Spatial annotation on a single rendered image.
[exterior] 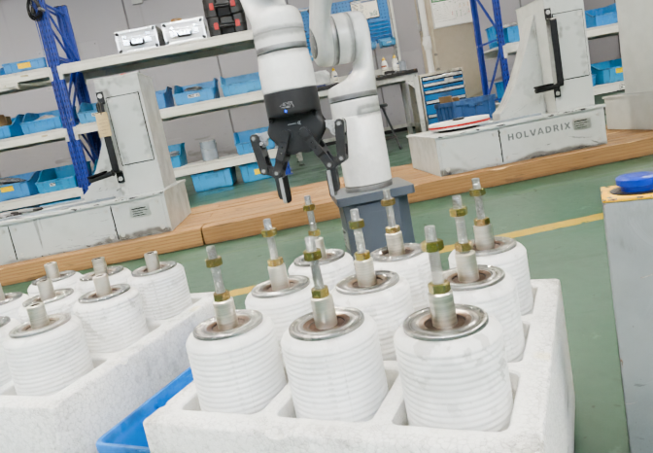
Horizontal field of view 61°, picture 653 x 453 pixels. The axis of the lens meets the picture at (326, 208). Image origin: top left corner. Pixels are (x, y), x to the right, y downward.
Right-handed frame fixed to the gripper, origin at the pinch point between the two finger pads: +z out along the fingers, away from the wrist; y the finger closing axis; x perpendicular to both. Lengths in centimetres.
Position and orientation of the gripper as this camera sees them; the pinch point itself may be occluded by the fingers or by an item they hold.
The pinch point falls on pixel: (309, 190)
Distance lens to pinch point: 79.6
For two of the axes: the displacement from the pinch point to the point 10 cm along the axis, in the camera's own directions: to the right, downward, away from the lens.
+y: 9.6, -1.4, -2.5
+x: 2.2, -2.1, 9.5
